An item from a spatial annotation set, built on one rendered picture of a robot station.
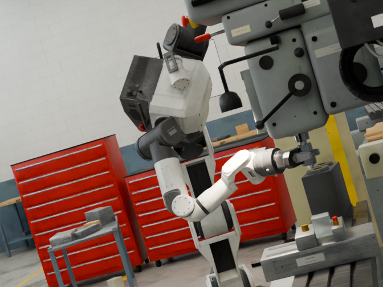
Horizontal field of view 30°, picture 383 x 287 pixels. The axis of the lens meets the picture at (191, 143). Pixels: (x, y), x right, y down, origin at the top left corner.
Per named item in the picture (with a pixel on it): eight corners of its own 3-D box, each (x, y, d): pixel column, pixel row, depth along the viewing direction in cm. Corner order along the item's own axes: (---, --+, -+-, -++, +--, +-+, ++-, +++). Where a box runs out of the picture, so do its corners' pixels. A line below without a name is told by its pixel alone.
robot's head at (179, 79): (174, 94, 258) (171, 81, 251) (167, 73, 263) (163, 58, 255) (191, 89, 258) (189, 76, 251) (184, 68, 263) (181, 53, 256)
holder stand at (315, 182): (314, 224, 279) (299, 175, 278) (323, 210, 299) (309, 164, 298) (344, 217, 274) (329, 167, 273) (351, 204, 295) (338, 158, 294)
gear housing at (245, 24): (228, 46, 219) (219, 15, 219) (240, 48, 243) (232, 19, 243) (335, 12, 211) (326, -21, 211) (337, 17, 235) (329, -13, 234)
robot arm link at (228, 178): (251, 154, 239) (220, 180, 240) (265, 170, 243) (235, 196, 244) (243, 146, 244) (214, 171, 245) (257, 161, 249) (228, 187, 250)
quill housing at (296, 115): (269, 142, 222) (240, 43, 220) (276, 135, 242) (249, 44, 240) (329, 126, 217) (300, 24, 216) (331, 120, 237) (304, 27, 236)
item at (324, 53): (326, 117, 215) (302, 33, 214) (329, 111, 239) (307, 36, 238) (389, 99, 210) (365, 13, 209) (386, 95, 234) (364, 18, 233)
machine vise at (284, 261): (266, 282, 215) (256, 247, 215) (270, 269, 230) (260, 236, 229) (382, 255, 208) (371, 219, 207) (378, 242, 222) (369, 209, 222)
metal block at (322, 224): (316, 238, 215) (311, 219, 215) (317, 234, 221) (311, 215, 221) (333, 234, 214) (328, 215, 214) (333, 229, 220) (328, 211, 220)
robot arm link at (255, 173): (258, 164, 235) (231, 170, 242) (275, 183, 240) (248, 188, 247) (266, 138, 241) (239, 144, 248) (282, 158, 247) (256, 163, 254)
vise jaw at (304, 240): (298, 251, 212) (294, 238, 212) (300, 239, 227) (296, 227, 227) (317, 246, 211) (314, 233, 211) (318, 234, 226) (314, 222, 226)
